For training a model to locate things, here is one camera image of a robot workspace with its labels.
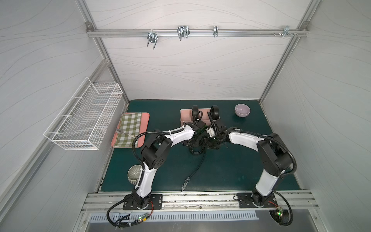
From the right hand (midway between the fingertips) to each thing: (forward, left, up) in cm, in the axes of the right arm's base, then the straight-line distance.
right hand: (202, 145), depth 91 cm
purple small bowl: (+32, -31, -1) cm, 45 cm away
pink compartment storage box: (+24, +12, -1) cm, 27 cm away
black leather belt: (+21, +6, +8) cm, 23 cm away
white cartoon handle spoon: (+8, +57, +1) cm, 58 cm away
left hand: (0, +6, -2) cm, 7 cm away
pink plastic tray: (+14, +43, -3) cm, 46 cm away
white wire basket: (-6, +60, +29) cm, 66 cm away
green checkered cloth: (+16, +53, -1) cm, 55 cm away
